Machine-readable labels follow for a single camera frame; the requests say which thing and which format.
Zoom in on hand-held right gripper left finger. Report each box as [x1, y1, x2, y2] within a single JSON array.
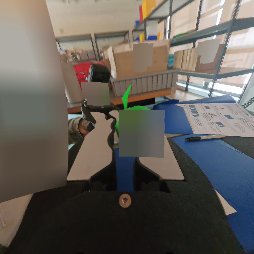
[[67, 110, 117, 181]]

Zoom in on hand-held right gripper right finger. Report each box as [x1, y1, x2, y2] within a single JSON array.
[[133, 139, 185, 181]]

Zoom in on green plastic toy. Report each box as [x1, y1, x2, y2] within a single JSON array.
[[115, 85, 151, 142]]

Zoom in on blue paper folder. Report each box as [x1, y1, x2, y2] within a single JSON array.
[[114, 136, 254, 252]]

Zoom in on person's left hand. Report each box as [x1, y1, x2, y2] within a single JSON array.
[[78, 119, 96, 138]]

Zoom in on red plastic basket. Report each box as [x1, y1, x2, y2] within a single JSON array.
[[73, 64, 105, 82]]

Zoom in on large cardboard box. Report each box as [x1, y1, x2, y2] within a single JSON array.
[[102, 40, 171, 79]]

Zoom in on background shelving unit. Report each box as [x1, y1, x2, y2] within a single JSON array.
[[56, 31, 130, 62]]

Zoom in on pale cylinder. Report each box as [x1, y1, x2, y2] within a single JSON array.
[[60, 62, 84, 103]]

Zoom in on wooden table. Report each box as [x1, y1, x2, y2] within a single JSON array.
[[67, 89, 179, 111]]

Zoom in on grey plastic crate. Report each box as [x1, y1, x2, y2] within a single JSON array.
[[110, 69, 180, 97]]

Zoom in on black marker pen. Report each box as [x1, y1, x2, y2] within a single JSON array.
[[185, 134, 226, 142]]

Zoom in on blue paper sheet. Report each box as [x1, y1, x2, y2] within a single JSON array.
[[153, 103, 194, 134], [176, 95, 237, 105]]

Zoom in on white paper sheet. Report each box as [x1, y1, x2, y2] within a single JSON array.
[[215, 191, 237, 216]]

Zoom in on printed instruction sheet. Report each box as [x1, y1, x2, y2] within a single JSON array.
[[180, 103, 254, 137]]

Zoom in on yellow box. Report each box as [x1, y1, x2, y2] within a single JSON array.
[[142, 0, 156, 20]]

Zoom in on stack of flat cardboard boxes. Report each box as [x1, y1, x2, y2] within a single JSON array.
[[174, 43, 224, 72]]

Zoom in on white card with black print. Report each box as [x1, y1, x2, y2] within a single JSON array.
[[237, 73, 254, 113]]

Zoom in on person's pale clothing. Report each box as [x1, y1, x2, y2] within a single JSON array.
[[0, 193, 33, 247]]

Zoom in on metal shelf rack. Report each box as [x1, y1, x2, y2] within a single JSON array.
[[132, 0, 254, 97]]

